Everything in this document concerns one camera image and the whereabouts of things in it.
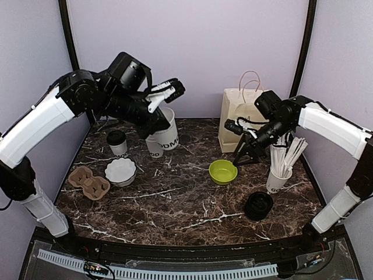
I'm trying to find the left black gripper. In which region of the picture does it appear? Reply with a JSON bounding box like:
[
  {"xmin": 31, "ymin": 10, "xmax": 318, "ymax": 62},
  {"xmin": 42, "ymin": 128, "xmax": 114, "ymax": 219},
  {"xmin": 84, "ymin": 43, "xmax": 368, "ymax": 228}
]
[{"xmin": 100, "ymin": 86, "xmax": 170, "ymax": 138}]

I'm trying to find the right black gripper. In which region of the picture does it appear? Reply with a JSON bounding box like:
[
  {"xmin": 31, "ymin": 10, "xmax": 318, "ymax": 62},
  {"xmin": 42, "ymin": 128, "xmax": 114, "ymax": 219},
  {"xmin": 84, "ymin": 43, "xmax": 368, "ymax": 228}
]
[{"xmin": 233, "ymin": 117, "xmax": 293, "ymax": 166}]

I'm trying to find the black plastic cup lid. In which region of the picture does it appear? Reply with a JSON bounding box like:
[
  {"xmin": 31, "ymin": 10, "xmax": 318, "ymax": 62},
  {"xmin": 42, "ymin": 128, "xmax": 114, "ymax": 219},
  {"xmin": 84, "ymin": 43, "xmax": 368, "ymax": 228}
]
[{"xmin": 106, "ymin": 130, "xmax": 126, "ymax": 146}]

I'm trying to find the white paper cup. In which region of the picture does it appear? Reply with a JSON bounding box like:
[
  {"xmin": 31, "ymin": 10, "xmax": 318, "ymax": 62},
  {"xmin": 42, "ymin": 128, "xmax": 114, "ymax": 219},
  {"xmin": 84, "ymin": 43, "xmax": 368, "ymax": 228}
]
[{"xmin": 107, "ymin": 138, "xmax": 128, "ymax": 158}]

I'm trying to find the stack of white paper cups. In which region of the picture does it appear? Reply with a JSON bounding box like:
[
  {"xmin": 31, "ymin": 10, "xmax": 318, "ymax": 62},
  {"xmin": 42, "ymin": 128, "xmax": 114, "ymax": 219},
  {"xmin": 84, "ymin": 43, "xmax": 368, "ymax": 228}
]
[{"xmin": 146, "ymin": 107, "xmax": 179, "ymax": 158}]

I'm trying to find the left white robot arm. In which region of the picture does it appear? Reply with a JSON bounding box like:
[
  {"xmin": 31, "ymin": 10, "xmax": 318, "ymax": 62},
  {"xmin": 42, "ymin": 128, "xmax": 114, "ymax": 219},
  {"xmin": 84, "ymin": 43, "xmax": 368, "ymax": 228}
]
[{"xmin": 1, "ymin": 69, "xmax": 185, "ymax": 254}]

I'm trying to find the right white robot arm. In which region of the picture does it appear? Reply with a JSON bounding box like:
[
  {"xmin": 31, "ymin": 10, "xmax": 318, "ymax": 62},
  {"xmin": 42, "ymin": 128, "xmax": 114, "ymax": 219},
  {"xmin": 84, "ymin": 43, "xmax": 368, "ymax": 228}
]
[{"xmin": 224, "ymin": 90, "xmax": 372, "ymax": 253}]

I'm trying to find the green bowl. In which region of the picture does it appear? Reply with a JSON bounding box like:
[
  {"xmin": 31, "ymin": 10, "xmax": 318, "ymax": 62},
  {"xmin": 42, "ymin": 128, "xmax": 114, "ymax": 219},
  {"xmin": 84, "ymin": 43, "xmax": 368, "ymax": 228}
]
[{"xmin": 209, "ymin": 159, "xmax": 238, "ymax": 186}]

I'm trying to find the bundle of wrapped straws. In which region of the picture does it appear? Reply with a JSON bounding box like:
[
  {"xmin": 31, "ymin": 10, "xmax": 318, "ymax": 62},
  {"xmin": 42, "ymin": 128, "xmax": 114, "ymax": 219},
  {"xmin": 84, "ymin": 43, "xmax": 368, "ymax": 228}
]
[{"xmin": 270, "ymin": 132, "xmax": 308, "ymax": 179}]

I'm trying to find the white cup holding straws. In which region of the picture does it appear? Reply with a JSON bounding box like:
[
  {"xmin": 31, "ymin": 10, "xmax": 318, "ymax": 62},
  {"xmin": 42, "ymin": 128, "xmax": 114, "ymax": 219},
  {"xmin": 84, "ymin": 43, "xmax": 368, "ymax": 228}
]
[{"xmin": 266, "ymin": 167, "xmax": 293, "ymax": 194}]

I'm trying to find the beige paper bag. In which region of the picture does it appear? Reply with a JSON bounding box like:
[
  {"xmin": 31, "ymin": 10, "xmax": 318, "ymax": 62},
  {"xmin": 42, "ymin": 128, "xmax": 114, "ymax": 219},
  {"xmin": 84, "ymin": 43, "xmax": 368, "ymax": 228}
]
[{"xmin": 218, "ymin": 74, "xmax": 267, "ymax": 153}]

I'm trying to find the stack of black lids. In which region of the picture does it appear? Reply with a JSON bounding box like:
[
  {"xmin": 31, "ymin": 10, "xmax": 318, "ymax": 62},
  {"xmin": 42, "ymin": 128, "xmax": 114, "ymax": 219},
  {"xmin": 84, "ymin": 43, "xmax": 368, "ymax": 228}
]
[{"xmin": 244, "ymin": 191, "xmax": 273, "ymax": 222}]

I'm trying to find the white scalloped bowl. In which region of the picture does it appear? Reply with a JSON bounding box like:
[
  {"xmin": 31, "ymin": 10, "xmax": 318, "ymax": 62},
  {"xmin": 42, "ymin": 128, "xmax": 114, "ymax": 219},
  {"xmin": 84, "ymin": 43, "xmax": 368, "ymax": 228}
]
[{"xmin": 104, "ymin": 158, "xmax": 137, "ymax": 187}]

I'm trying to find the brown cardboard cup carrier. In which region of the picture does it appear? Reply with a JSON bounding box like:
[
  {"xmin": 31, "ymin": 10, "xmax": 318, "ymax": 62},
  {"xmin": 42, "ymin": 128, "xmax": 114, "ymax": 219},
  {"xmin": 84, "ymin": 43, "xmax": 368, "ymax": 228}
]
[{"xmin": 68, "ymin": 166, "xmax": 111, "ymax": 201}]

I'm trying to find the black table edge rail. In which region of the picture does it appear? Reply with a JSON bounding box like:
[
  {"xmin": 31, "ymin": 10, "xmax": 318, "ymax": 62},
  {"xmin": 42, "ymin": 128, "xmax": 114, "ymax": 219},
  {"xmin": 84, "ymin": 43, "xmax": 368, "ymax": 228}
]
[{"xmin": 31, "ymin": 226, "xmax": 347, "ymax": 265}]

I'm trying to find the left black frame post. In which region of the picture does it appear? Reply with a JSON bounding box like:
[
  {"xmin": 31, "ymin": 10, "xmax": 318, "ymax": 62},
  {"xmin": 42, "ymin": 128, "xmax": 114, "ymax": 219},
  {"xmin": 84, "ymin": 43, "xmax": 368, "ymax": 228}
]
[{"xmin": 58, "ymin": 0, "xmax": 80, "ymax": 71}]

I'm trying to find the black frame post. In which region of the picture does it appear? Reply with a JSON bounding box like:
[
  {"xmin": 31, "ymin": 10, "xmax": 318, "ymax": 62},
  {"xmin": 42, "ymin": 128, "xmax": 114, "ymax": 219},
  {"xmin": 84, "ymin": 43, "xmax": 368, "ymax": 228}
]
[
  {"xmin": 289, "ymin": 0, "xmax": 317, "ymax": 98},
  {"xmin": 58, "ymin": 0, "xmax": 80, "ymax": 71}
]

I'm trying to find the grey slotted cable duct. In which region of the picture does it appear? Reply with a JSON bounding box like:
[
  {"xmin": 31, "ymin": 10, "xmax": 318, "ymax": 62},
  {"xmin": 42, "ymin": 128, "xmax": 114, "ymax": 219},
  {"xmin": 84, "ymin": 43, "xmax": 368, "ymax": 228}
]
[{"xmin": 37, "ymin": 249, "xmax": 278, "ymax": 279}]

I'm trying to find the right black frame post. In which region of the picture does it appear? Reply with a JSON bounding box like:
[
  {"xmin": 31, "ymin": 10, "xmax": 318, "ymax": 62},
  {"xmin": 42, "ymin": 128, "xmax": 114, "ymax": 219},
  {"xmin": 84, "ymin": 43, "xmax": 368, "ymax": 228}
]
[{"xmin": 289, "ymin": 0, "xmax": 317, "ymax": 98}]

